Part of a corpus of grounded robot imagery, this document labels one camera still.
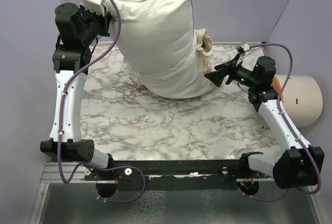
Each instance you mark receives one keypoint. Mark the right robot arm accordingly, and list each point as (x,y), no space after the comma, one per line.
(300,163)

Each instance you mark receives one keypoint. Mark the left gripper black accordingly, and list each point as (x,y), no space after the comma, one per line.
(102,19)

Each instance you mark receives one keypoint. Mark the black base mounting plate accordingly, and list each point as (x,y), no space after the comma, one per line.
(171,175)

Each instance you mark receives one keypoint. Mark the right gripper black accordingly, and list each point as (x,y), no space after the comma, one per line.
(217,76)

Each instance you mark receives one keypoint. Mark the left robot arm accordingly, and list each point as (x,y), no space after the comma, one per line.
(65,140)

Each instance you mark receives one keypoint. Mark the white cylindrical bin orange base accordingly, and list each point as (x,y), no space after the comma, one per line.
(302,99)

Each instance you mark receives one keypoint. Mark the white pillow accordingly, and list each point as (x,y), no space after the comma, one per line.
(158,44)

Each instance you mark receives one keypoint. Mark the grey pillowcase with cream trim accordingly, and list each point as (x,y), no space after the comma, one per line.
(202,53)

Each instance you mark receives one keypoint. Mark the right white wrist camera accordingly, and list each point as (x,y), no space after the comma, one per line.
(242,49)

